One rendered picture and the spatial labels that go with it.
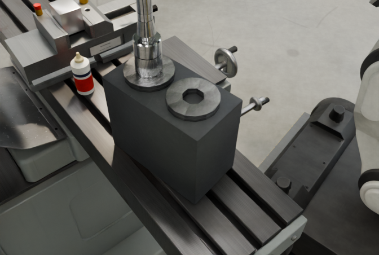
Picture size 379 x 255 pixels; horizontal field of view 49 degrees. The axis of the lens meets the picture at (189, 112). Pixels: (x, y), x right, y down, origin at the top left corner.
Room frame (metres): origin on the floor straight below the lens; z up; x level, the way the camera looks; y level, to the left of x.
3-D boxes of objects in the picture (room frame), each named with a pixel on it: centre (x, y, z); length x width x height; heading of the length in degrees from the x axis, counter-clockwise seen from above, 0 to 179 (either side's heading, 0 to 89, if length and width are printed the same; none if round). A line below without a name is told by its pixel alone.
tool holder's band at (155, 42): (0.54, 0.07, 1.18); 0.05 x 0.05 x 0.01
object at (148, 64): (0.54, 0.07, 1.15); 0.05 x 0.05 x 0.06
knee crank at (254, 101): (1.05, -0.21, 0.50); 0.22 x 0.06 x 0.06; 129
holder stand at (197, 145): (0.51, 0.03, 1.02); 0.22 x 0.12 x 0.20; 50
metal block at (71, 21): (0.83, 0.29, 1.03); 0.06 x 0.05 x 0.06; 37
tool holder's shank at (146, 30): (0.54, 0.07, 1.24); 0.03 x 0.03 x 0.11
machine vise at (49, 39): (0.84, 0.27, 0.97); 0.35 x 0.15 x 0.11; 127
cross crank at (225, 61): (1.14, -0.10, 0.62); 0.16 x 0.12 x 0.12; 129
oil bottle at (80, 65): (0.70, 0.24, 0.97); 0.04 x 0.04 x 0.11
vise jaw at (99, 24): (0.86, 0.25, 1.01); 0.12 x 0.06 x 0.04; 37
